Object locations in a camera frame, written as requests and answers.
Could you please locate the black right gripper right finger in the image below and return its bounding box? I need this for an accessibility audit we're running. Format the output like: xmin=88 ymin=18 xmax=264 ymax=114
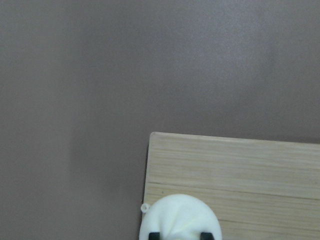
xmin=200 ymin=232 xmax=212 ymax=240

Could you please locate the wooden cutting board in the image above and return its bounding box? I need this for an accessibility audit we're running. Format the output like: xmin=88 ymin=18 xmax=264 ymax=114
xmin=143 ymin=132 xmax=320 ymax=240

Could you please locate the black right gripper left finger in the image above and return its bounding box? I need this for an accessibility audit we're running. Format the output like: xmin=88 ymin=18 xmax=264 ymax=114
xmin=148 ymin=232 xmax=160 ymax=240

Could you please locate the white steamed bun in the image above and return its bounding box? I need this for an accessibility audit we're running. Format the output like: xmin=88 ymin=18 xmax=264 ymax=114
xmin=138 ymin=194 xmax=223 ymax=240

